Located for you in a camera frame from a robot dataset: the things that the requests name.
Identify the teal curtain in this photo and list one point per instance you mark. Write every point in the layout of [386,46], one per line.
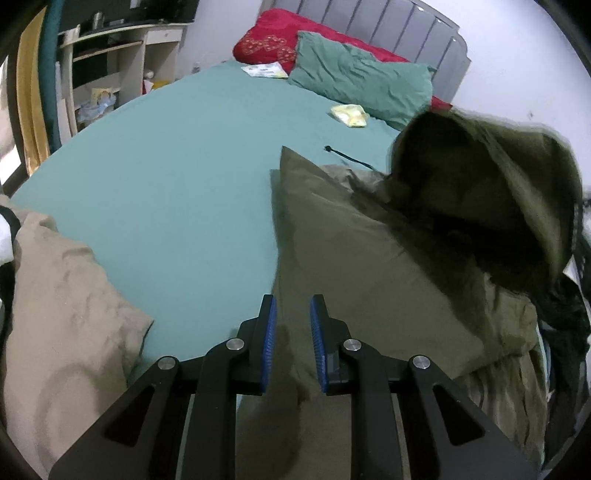
[47,58]

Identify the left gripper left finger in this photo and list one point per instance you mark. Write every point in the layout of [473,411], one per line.
[177,420]

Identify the beige folded garment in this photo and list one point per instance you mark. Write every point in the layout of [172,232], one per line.
[72,342]

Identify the white folded cloth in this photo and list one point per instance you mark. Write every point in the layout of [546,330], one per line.
[9,227]

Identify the green pillow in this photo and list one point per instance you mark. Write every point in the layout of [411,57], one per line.
[394,92]

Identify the black clothes pile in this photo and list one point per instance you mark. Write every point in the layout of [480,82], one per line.
[565,329]

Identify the olive green large garment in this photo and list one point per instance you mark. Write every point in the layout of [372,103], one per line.
[448,255]

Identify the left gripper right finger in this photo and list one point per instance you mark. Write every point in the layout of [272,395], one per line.
[408,415]

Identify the grey padded headboard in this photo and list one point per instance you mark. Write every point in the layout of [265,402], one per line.
[408,28]

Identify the yellow plastic packet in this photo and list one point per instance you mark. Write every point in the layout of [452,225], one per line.
[351,115]

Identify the yellow curtain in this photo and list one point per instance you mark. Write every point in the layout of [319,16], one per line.
[28,96]

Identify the red patterned pillow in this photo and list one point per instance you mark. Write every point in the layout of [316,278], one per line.
[274,39]

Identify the teal bed sheet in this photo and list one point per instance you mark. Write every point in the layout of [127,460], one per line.
[172,192]

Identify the white paper sheet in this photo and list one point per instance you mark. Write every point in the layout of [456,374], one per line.
[270,70]

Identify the beige wooden desk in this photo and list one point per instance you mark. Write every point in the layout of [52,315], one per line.
[125,62]

